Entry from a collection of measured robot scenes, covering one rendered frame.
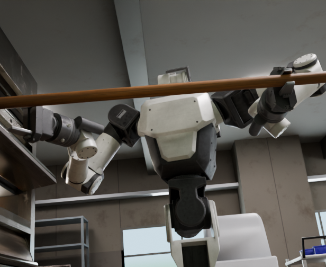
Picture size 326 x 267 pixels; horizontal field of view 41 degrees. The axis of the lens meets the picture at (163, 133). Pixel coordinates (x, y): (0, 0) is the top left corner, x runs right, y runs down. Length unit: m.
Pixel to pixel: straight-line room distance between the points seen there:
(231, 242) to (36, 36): 2.80
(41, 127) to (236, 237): 2.96
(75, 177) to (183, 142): 0.38
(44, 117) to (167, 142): 0.46
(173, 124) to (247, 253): 2.57
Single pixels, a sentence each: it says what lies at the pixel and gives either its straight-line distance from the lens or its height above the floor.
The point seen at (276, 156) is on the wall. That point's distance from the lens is 8.15.
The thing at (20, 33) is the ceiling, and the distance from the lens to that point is 4.70.
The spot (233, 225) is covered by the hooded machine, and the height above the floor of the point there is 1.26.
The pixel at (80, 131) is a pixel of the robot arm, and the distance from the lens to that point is 1.32.
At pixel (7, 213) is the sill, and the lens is 2.28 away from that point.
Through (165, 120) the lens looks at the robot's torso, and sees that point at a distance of 1.52.
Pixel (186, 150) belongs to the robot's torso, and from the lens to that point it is 1.47.
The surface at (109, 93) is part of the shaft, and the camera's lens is 1.08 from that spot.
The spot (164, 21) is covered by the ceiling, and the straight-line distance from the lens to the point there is 4.53.
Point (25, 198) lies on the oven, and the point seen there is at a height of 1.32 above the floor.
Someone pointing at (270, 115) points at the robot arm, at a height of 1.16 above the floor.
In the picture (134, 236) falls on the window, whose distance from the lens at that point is 8.16.
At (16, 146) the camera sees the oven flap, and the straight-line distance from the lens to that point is 2.00.
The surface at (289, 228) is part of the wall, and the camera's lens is 7.89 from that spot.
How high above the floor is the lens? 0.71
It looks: 21 degrees up
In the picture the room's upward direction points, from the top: 5 degrees counter-clockwise
